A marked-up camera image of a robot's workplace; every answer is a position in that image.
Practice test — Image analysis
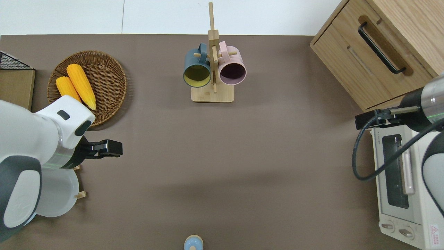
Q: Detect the black cabinet handle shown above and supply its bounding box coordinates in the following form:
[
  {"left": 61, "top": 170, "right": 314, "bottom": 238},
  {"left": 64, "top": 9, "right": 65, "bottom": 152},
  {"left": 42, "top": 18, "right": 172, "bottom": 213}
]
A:
[{"left": 358, "top": 22, "right": 407, "bottom": 74}]

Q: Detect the wire basket with wooden shelf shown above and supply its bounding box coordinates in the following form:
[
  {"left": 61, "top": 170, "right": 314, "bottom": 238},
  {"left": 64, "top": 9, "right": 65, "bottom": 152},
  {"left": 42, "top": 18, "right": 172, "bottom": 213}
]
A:
[{"left": 0, "top": 51, "right": 36, "bottom": 111}]

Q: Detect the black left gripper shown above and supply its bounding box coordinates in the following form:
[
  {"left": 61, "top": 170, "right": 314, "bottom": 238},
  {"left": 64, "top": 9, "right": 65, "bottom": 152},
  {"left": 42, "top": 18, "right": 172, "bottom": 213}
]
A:
[{"left": 71, "top": 136, "right": 123, "bottom": 169}]

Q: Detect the wooden plate rack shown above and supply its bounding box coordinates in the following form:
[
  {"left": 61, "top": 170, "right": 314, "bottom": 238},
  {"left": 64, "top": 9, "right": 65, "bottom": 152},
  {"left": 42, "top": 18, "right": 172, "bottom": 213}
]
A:
[{"left": 72, "top": 165, "right": 87, "bottom": 199}]

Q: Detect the white toaster oven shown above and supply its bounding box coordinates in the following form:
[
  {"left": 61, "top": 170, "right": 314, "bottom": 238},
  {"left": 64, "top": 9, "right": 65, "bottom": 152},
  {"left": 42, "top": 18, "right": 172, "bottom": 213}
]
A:
[{"left": 370, "top": 123, "right": 444, "bottom": 250}]

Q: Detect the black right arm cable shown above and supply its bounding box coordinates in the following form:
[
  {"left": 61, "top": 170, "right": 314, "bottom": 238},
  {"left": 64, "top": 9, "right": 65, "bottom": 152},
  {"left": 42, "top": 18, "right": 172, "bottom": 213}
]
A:
[{"left": 352, "top": 116, "right": 444, "bottom": 181}]

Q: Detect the yellow corn cob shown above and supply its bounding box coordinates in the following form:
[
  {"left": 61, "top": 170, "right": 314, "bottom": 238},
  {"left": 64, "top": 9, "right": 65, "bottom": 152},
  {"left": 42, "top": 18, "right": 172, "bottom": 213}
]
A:
[
  {"left": 56, "top": 76, "right": 82, "bottom": 103},
  {"left": 67, "top": 64, "right": 96, "bottom": 110}
]

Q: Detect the wooden cabinet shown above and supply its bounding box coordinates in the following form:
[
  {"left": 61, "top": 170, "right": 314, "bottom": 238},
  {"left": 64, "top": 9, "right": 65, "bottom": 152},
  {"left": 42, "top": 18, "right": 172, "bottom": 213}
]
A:
[{"left": 310, "top": 0, "right": 444, "bottom": 111}]

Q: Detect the blue dome bell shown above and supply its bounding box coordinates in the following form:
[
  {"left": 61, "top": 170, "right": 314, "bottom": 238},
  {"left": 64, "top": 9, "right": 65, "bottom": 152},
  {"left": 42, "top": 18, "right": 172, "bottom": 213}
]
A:
[{"left": 184, "top": 235, "right": 204, "bottom": 250}]

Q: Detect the brown wicker basket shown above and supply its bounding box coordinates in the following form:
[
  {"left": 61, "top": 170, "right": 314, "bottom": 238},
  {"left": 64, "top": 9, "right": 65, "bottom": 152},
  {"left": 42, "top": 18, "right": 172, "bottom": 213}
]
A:
[{"left": 47, "top": 51, "right": 127, "bottom": 126}]

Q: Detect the dark blue mug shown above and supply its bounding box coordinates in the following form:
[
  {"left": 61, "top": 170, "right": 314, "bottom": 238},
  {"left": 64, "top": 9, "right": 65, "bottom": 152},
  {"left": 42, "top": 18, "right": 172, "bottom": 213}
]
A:
[{"left": 183, "top": 43, "right": 212, "bottom": 88}]

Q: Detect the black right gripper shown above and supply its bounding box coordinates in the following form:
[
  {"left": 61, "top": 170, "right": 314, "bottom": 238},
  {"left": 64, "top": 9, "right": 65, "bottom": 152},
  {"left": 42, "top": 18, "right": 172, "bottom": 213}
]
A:
[{"left": 355, "top": 108, "right": 396, "bottom": 130}]

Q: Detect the pink mug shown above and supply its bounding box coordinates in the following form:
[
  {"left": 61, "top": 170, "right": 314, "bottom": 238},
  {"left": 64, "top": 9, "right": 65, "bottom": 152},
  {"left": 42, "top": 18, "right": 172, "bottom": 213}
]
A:
[{"left": 218, "top": 41, "right": 247, "bottom": 85}]

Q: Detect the gray plate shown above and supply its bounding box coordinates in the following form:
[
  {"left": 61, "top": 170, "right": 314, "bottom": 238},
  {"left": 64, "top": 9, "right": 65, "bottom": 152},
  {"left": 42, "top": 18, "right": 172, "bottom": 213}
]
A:
[{"left": 34, "top": 168, "right": 80, "bottom": 218}]

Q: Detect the wooden mug tree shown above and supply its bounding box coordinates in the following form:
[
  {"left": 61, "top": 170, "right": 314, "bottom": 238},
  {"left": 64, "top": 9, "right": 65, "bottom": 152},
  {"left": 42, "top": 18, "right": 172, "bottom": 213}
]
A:
[{"left": 191, "top": 2, "right": 238, "bottom": 103}]

